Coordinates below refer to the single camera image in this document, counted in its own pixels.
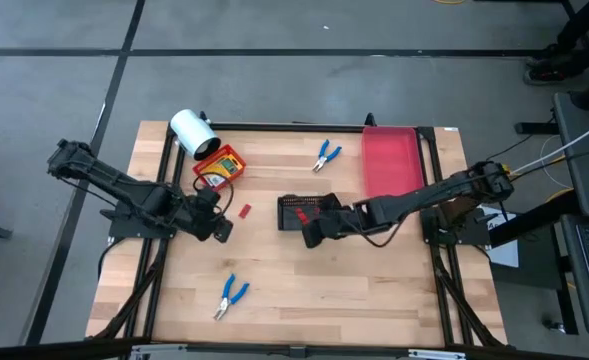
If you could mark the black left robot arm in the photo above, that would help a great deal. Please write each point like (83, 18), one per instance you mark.
(139, 197)

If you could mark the gray desk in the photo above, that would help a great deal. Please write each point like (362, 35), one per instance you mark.
(581, 150)

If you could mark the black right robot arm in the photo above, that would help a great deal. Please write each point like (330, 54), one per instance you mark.
(424, 195)

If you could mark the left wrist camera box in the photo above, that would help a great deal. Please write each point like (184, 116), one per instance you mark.
(207, 195)

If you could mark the white cylinder with dark inside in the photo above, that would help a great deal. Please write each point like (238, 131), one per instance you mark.
(191, 131)

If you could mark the white paper sign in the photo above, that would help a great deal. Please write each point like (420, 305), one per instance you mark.
(506, 252)

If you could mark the black aluminium table frame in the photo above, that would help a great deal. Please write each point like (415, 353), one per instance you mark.
(284, 127)

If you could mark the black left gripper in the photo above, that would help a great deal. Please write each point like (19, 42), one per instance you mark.
(204, 220)

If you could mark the black plastic basket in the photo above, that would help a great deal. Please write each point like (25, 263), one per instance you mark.
(294, 220)

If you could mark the person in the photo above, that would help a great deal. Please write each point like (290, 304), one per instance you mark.
(554, 74)

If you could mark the yellow and black box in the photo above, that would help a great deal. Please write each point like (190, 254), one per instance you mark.
(226, 166)

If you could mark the pink plastic tray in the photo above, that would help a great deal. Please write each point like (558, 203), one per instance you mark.
(391, 160)

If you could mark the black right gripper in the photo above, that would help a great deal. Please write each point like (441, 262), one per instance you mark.
(336, 222)

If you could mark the red plastic basket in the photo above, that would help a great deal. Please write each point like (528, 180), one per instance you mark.
(202, 172)

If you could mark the red eraser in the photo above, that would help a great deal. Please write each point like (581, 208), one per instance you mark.
(244, 211)

